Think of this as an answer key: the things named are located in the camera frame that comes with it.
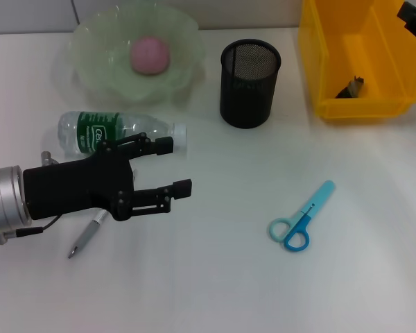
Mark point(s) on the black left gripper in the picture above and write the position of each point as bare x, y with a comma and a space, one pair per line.
76, 187

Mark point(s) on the clear green-label water bottle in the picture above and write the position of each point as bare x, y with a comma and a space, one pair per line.
90, 128

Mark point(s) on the green plastic wrapper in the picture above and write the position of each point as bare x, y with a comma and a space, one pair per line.
352, 88

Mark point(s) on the pink peach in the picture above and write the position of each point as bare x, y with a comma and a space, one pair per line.
149, 55

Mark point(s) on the black mesh pen cup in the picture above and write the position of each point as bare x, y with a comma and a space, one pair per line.
248, 97

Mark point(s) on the silver ballpoint pen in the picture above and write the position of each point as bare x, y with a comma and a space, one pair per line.
85, 237

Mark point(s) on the translucent green fruit bowl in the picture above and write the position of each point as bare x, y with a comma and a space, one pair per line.
104, 69

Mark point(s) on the blue scissors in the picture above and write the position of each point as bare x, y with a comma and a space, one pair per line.
296, 239

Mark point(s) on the yellow plastic bin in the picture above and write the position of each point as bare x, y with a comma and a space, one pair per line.
367, 52

